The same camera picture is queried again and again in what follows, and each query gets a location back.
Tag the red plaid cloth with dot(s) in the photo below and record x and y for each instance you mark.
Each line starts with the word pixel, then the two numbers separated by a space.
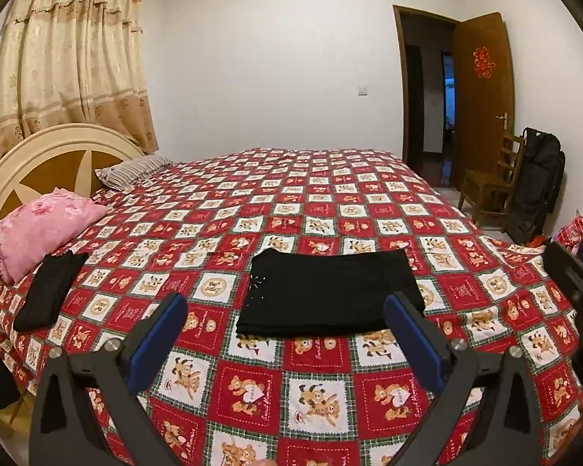
pixel 570 236

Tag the red patterned bedspread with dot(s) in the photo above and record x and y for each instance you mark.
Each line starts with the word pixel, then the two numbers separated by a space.
pixel 221 398

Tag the gold door handle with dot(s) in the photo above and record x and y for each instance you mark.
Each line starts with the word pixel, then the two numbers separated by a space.
pixel 504 119

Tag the striped grey pillow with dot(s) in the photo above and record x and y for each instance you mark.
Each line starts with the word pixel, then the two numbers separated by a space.
pixel 122 175

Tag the wooden chair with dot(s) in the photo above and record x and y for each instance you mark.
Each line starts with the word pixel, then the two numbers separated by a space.
pixel 491 193

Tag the pink pillow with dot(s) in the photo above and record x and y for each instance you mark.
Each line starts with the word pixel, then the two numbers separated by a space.
pixel 38 228

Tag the cream wooden headboard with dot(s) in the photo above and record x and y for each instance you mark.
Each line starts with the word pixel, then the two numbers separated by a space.
pixel 63 156

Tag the black folded garment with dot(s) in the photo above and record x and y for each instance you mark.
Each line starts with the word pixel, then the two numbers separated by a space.
pixel 48 291

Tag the black pants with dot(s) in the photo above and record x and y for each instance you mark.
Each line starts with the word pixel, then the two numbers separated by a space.
pixel 302 296

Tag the white wall switch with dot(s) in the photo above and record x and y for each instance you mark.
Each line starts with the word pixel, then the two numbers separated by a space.
pixel 363 89

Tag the beige patterned curtain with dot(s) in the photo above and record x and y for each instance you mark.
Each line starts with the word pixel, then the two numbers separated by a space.
pixel 73 61

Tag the brown wooden door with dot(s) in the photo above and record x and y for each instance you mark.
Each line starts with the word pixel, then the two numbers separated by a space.
pixel 478 134

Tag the black bag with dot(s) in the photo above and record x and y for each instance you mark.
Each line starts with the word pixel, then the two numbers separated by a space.
pixel 537 186

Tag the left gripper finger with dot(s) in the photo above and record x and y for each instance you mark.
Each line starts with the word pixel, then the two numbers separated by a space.
pixel 64 427
pixel 506 428

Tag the red paper door decoration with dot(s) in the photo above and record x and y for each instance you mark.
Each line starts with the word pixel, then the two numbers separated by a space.
pixel 482 64

